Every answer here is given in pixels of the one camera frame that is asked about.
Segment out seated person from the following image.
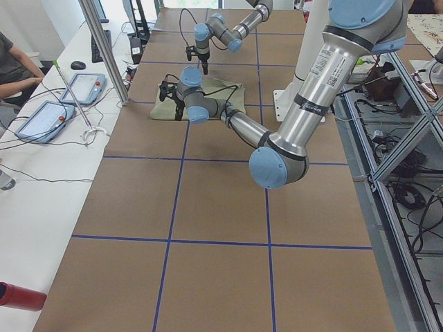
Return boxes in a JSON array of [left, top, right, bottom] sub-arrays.
[[0, 31, 46, 108]]

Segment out black keyboard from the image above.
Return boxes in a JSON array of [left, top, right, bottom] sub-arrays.
[[91, 29, 114, 64]]

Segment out aluminium frame post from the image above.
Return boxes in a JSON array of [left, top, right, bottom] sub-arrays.
[[78, 0, 129, 106]]

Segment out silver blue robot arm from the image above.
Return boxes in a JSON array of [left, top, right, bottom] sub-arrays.
[[176, 1, 409, 189], [186, 0, 273, 75]]

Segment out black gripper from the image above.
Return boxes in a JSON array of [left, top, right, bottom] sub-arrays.
[[199, 53, 210, 75], [174, 97, 185, 121]]

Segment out grabber stick green tip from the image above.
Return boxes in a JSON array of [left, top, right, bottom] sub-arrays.
[[53, 60, 109, 142]]

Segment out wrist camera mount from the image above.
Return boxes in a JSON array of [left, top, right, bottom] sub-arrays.
[[186, 46, 199, 62], [159, 80, 177, 102]]

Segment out black power adapter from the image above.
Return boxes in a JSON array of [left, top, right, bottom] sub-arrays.
[[129, 37, 143, 64]]

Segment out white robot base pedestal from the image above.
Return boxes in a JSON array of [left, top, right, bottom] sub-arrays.
[[273, 0, 329, 122]]

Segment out green long-sleeve shirt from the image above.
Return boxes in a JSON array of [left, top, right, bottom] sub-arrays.
[[150, 78, 247, 122]]

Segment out aluminium side frame rail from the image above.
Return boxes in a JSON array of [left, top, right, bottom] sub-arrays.
[[334, 45, 442, 331]]

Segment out near blue teach pendant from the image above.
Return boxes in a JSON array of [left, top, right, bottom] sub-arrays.
[[15, 101, 75, 144]]

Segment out red cylinder bottle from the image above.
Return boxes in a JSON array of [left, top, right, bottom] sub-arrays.
[[1, 282, 47, 311]]

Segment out black computer mouse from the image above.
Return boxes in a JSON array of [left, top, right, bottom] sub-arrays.
[[71, 61, 86, 70]]

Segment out blue teach pendant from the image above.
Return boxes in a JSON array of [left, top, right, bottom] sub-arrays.
[[15, 101, 75, 144], [68, 73, 106, 106]]

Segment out far blue teach pendant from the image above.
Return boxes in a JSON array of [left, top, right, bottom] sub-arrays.
[[68, 73, 106, 106]]

